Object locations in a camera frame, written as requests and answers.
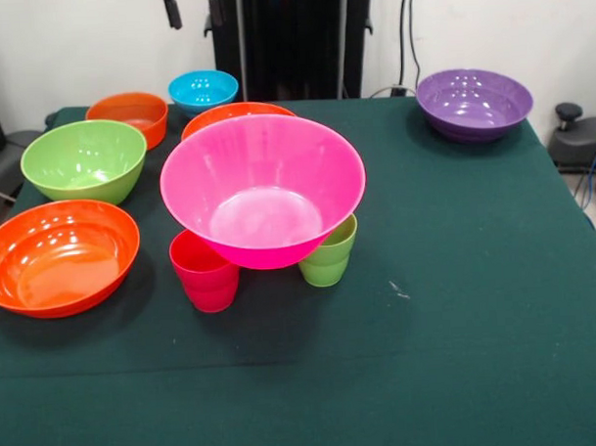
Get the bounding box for small blue bowl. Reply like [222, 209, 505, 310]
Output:
[167, 68, 241, 119]

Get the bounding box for wide orange bowl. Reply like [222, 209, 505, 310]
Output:
[179, 100, 298, 141]
[0, 198, 144, 322]

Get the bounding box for green bowl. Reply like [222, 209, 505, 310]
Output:
[19, 117, 151, 210]

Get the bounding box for large pink bowl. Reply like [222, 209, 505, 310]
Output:
[158, 111, 370, 274]

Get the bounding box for crimson red cup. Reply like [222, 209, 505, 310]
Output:
[168, 228, 243, 316]

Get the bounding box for purple bowl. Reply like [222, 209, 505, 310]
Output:
[414, 67, 536, 147]

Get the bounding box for green cup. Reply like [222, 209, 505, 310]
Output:
[296, 213, 361, 289]

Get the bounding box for small deep orange bowl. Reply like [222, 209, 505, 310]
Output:
[84, 91, 171, 153]

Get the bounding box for black round knob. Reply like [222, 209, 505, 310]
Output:
[555, 102, 584, 132]

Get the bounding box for dark green tablecloth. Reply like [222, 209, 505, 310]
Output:
[0, 87, 596, 446]

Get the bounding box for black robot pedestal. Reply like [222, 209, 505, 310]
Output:
[202, 0, 376, 105]

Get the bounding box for black hanging cable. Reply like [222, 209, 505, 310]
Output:
[395, 0, 425, 91]

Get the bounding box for grey pedestal leg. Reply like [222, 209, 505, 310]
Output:
[546, 116, 596, 205]
[0, 127, 53, 235]

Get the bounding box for blue cable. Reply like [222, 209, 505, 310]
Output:
[572, 133, 596, 209]

